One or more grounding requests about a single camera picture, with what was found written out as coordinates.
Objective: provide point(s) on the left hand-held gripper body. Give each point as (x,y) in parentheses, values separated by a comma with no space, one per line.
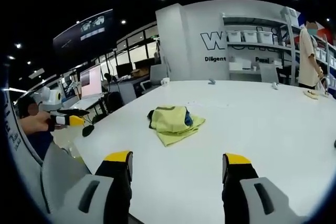
(51,98)

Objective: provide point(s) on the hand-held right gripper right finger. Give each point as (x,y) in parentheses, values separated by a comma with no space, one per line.
(236,182)

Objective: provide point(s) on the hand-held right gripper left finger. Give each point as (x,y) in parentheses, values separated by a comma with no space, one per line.
(118,182)

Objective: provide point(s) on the yellow garment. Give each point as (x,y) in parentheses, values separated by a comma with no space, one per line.
(170,119)

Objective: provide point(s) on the person's left hand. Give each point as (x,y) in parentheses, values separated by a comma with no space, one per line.
(43,123)

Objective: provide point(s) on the black oval object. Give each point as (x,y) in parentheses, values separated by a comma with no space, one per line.
(88,130)

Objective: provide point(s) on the person's blue clothing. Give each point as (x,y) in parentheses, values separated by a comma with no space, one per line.
(40,142)

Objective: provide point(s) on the black office chair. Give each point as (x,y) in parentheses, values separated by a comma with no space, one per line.
(114,102)

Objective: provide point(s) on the person's grey clothing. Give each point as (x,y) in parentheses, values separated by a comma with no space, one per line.
(63,171)

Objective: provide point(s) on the black computer monitor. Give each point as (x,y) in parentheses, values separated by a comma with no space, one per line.
(123,69)

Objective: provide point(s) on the dark hanging display screen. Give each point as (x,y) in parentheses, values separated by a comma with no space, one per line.
(84,31)

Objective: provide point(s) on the white mug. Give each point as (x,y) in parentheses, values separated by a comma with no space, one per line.
(165,81)

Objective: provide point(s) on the small grey object on table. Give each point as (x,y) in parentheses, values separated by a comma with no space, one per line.
(212,81)

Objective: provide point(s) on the small white object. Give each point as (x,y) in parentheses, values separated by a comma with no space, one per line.
(274,85)

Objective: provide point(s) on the grey upright panel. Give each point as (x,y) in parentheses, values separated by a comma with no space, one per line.
(268,73)

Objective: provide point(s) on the wooden tray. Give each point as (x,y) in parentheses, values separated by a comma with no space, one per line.
(311,94)

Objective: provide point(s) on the grey metal shelf unit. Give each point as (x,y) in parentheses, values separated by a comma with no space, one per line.
(286,45)

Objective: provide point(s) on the white storage bin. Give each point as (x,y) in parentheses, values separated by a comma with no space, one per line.
(233,36)
(265,37)
(249,36)

